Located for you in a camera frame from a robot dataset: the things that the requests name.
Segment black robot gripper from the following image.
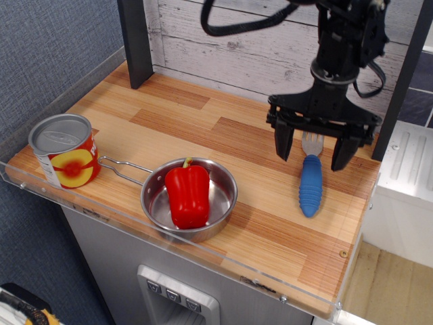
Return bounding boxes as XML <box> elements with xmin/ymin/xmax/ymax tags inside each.
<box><xmin>267</xmin><ymin>79</ymin><xmax>382</xmax><ymax>171</ymax></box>

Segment blue handled metal fork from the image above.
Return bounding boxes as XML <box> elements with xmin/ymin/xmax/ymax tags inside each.
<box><xmin>299</xmin><ymin>131</ymin><xmax>323</xmax><ymax>217</ymax></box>

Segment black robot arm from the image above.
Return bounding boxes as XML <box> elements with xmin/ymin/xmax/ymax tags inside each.
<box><xmin>267</xmin><ymin>1</ymin><xmax>389</xmax><ymax>171</ymax></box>

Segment small steel saucepan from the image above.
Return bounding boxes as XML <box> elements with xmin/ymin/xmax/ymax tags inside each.
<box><xmin>98</xmin><ymin>156</ymin><xmax>237</xmax><ymax>242</ymax></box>

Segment white toy sink counter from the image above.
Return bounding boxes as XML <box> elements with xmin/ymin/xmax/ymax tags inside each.
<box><xmin>361</xmin><ymin>121</ymin><xmax>432</xmax><ymax>267</ymax></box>

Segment red bell pepper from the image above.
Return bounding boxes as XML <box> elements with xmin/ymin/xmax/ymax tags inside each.
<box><xmin>164</xmin><ymin>157</ymin><xmax>210</xmax><ymax>230</ymax></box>

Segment silver dispenser panel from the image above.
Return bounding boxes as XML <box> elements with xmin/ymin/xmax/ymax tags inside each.
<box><xmin>137</xmin><ymin>265</ymin><xmax>221</xmax><ymax>324</ymax></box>

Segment grey toy fridge cabinet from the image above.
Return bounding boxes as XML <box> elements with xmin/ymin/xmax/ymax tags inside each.
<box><xmin>63</xmin><ymin>208</ymin><xmax>313</xmax><ymax>324</ymax></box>

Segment red yellow tin can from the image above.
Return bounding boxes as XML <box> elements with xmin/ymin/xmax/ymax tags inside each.
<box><xmin>28</xmin><ymin>114</ymin><xmax>101</xmax><ymax>189</ymax></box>

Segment black yellow object corner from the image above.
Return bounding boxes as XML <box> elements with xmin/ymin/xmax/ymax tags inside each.
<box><xmin>1</xmin><ymin>282</ymin><xmax>62</xmax><ymax>325</ymax></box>

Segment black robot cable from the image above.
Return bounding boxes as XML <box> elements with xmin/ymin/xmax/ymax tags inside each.
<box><xmin>200</xmin><ymin>0</ymin><xmax>300</xmax><ymax>37</ymax></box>

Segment right dark grey post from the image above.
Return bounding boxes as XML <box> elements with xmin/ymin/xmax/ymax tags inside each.
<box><xmin>371</xmin><ymin>1</ymin><xmax>432</xmax><ymax>161</ymax></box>

